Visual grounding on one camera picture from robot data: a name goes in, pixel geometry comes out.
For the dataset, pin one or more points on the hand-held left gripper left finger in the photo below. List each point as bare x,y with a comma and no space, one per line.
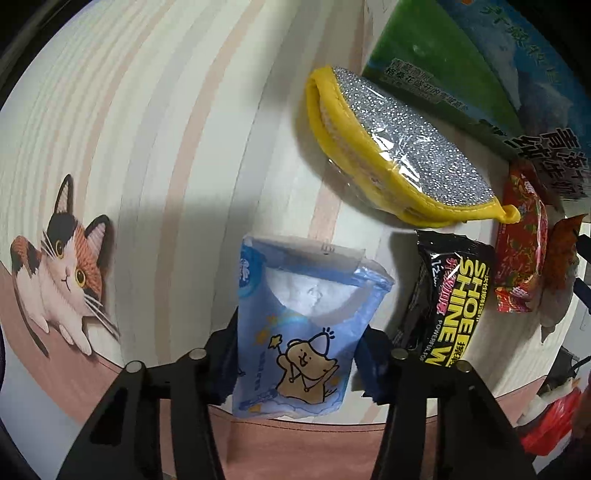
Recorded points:
227,356

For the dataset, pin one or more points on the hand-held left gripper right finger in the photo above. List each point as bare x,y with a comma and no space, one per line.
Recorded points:
369,364

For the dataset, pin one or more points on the blue tissue packet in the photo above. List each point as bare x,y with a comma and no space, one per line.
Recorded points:
300,323

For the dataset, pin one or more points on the black shoe wipe packet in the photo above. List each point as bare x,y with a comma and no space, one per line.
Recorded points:
443,300

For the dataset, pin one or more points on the cat print striped mat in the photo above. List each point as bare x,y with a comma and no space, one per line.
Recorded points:
152,184

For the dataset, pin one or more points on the red plastic bag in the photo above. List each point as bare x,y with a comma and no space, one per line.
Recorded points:
551,417

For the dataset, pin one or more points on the red snack packet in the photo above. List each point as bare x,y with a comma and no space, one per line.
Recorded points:
519,240

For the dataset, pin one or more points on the orange snack packet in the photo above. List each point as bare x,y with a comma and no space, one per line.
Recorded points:
561,272

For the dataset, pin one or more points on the yellow silver scrubbing pad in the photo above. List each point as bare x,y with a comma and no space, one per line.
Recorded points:
392,152

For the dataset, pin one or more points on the green blue printed box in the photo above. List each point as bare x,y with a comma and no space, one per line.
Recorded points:
480,69

